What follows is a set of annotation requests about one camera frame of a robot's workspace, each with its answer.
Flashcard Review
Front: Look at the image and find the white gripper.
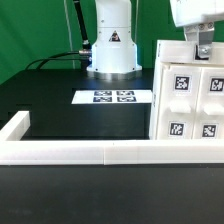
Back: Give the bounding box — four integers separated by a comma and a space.
170, 0, 224, 60

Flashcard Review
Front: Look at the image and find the white cabinet top with knob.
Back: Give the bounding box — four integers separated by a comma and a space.
155, 40, 224, 66

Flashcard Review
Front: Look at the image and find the white cabinet body box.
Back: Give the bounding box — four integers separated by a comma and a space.
149, 64, 218, 140

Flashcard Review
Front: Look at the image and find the white cabinet door panel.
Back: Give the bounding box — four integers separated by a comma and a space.
193, 67, 224, 139

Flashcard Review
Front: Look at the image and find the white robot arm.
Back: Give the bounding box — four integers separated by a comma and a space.
87, 0, 224, 80

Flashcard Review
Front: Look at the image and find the white tag base sheet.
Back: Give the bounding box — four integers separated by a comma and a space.
72, 90, 152, 104

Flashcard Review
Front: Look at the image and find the green backdrop curtain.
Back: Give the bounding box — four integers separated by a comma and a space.
0, 0, 224, 86

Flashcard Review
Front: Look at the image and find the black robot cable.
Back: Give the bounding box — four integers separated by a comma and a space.
25, 0, 93, 71

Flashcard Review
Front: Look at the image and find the white U-shaped obstacle wall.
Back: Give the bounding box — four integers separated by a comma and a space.
0, 111, 224, 166

